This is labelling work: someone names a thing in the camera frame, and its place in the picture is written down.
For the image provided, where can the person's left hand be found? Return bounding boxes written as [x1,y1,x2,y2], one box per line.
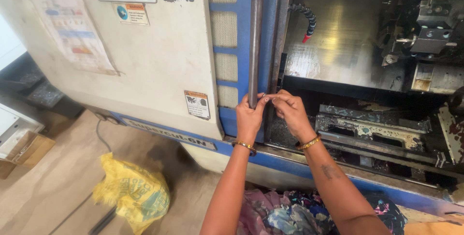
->
[235,92,271,145]

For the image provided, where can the person's right hand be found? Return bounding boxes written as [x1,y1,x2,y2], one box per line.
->
[271,89,318,144]

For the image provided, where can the gold bangle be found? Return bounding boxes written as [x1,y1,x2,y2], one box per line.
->
[295,134,322,152]
[232,140,257,156]

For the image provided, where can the orange white hand warning sticker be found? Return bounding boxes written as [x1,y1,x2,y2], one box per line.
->
[184,90,211,120]

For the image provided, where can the worn painted machine bed plate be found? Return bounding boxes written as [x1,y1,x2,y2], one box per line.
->
[315,104,433,153]

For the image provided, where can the grey machine nameplate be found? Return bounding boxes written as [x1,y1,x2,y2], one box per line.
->
[121,117,218,152]

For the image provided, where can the floral patterned clothing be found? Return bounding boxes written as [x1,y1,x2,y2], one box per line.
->
[237,189,408,235]

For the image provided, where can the white and blue lathe machine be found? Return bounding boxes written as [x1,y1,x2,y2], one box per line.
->
[0,0,464,215]

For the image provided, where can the yellow plastic sack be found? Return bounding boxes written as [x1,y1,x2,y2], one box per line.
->
[92,152,171,235]

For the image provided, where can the warning sticker with blue circle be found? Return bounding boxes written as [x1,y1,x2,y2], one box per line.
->
[113,2,150,26]

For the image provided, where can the dark metal tool turret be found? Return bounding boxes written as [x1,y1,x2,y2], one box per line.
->
[377,0,464,65]

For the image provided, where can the black rod on floor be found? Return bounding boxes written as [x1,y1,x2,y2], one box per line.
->
[88,207,117,235]

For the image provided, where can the faded paper chart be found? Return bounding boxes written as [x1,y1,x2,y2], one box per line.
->
[17,0,119,76]

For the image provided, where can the black chip tray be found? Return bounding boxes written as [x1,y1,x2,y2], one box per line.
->
[0,52,86,119]

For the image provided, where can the brown cardboard box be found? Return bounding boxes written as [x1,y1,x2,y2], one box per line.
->
[0,130,56,180]

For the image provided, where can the white cabinet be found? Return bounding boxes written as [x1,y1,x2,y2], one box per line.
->
[0,103,45,160]

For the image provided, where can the grey metal door handle bar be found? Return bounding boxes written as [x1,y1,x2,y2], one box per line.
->
[248,0,265,109]

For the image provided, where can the black coolant hose red tip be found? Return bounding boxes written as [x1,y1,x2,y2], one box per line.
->
[288,3,317,44]

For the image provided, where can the black floor cable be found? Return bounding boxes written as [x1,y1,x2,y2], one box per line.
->
[48,119,113,235]

